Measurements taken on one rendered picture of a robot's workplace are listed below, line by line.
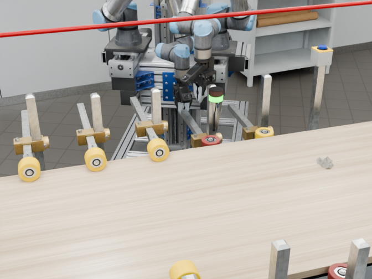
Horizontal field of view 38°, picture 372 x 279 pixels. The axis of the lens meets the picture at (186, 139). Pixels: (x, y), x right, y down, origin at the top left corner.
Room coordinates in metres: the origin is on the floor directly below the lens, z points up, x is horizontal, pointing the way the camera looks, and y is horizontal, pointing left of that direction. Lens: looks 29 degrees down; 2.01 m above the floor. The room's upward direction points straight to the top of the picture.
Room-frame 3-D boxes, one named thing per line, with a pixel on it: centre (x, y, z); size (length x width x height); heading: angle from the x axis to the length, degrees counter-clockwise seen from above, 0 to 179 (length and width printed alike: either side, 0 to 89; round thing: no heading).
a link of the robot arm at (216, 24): (2.30, -0.09, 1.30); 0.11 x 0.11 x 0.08; 69
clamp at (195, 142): (2.11, -0.09, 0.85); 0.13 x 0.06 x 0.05; 106
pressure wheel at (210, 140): (2.00, -0.11, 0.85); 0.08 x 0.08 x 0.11
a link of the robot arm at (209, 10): (2.83, -0.18, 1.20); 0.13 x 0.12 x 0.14; 69
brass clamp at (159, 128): (2.04, 0.15, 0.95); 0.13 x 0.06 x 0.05; 106
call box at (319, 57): (2.26, -0.60, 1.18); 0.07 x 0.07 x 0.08; 16
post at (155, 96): (2.05, 0.13, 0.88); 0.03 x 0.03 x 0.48; 16
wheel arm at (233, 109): (2.26, -0.29, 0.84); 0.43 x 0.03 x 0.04; 16
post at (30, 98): (1.91, 0.61, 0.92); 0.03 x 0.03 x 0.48; 16
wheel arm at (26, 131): (1.95, 0.66, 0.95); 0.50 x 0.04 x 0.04; 16
